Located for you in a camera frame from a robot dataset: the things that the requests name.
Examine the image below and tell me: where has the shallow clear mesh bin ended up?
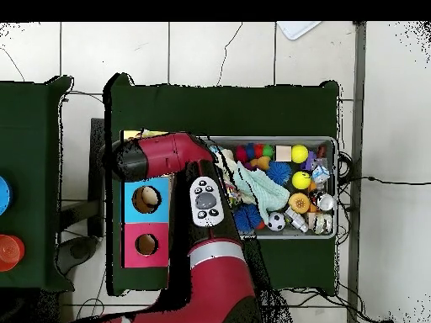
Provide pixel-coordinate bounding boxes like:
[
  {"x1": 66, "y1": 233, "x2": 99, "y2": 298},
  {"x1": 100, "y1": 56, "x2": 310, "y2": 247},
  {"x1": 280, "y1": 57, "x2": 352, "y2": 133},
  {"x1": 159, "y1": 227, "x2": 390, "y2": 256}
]
[{"x1": 201, "y1": 135, "x2": 338, "y2": 241}]

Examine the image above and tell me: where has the wooden box with three holes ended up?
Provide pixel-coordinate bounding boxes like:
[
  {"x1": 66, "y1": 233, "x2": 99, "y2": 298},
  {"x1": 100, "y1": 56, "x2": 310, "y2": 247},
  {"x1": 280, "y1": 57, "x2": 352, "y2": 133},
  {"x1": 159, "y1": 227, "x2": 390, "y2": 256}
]
[{"x1": 120, "y1": 129, "x2": 175, "y2": 269}]

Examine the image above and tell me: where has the cream knit cloth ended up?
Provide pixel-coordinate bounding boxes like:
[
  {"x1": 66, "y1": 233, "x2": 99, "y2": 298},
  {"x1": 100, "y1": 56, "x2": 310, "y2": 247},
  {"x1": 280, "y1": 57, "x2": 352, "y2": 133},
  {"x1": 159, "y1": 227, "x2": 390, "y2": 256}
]
[{"x1": 216, "y1": 148, "x2": 262, "y2": 206}]

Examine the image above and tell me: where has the blue spiky ball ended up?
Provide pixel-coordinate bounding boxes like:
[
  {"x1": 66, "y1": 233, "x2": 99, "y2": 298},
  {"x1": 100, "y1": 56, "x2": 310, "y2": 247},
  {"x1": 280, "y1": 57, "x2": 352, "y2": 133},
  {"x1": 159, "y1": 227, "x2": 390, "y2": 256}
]
[
  {"x1": 233, "y1": 203, "x2": 263, "y2": 233},
  {"x1": 265, "y1": 160, "x2": 293, "y2": 185}
]

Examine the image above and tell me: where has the mint green knit cloth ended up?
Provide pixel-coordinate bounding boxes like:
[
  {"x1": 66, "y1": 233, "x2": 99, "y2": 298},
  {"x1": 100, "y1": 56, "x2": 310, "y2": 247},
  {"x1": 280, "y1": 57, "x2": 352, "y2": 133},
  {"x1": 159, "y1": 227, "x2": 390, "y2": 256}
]
[{"x1": 231, "y1": 161, "x2": 290, "y2": 225}]

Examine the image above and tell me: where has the plain wooden block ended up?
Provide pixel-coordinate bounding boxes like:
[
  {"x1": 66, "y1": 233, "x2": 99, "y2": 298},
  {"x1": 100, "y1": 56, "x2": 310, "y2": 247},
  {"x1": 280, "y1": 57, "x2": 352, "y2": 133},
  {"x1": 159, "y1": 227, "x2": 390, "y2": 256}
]
[{"x1": 274, "y1": 145, "x2": 293, "y2": 162}]

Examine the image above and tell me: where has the small soccer ball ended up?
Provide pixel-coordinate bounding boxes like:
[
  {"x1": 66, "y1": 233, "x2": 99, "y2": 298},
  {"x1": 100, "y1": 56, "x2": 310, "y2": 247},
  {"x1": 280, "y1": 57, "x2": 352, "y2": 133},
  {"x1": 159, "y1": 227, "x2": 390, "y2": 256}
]
[{"x1": 266, "y1": 211, "x2": 286, "y2": 232}]

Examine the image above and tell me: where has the yellow smiley ball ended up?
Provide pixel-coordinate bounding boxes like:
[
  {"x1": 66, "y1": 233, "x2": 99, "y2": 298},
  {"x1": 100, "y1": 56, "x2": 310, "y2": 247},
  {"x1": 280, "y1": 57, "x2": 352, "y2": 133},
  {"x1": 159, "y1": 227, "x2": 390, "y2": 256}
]
[{"x1": 291, "y1": 172, "x2": 312, "y2": 192}]

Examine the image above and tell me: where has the plain yellow ball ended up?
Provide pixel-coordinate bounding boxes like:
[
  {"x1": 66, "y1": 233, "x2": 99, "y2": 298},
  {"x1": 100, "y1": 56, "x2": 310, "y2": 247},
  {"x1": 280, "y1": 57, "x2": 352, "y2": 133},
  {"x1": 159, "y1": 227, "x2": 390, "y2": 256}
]
[{"x1": 291, "y1": 143, "x2": 310, "y2": 164}]

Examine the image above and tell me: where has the silver can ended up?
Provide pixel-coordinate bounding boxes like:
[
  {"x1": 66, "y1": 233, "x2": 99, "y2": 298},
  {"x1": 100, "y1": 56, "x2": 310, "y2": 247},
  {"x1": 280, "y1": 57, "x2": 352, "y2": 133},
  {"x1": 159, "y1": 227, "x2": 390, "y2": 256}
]
[{"x1": 316, "y1": 193, "x2": 335, "y2": 212}]

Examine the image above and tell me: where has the white flat tray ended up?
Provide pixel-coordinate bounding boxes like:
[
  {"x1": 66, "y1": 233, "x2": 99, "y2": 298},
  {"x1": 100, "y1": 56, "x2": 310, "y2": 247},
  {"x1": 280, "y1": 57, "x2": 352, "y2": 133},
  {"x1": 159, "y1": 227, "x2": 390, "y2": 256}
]
[{"x1": 275, "y1": 21, "x2": 322, "y2": 41}]

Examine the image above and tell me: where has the dark green side table cloth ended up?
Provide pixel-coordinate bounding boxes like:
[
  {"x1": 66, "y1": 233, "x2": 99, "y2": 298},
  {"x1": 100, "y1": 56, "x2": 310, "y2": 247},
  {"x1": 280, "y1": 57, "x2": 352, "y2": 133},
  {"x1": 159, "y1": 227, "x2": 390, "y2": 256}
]
[{"x1": 0, "y1": 75, "x2": 76, "y2": 293}]

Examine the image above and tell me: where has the blue plastic cup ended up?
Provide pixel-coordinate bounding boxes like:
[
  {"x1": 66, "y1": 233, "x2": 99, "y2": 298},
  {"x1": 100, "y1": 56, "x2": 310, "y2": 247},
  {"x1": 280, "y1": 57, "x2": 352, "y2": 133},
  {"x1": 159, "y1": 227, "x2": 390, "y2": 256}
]
[{"x1": 0, "y1": 175, "x2": 13, "y2": 216}]

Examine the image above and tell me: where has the red plastic cup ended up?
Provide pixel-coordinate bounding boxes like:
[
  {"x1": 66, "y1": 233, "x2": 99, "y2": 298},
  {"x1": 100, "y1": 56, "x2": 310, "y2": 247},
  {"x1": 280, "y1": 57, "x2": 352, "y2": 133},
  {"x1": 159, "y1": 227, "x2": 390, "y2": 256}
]
[{"x1": 0, "y1": 234, "x2": 26, "y2": 273}]

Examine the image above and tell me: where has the thin black cable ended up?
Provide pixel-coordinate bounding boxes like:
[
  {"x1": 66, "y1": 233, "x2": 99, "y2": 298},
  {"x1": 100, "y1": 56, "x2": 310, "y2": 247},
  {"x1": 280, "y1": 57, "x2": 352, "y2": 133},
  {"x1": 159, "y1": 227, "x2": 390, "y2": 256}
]
[{"x1": 337, "y1": 175, "x2": 431, "y2": 186}]

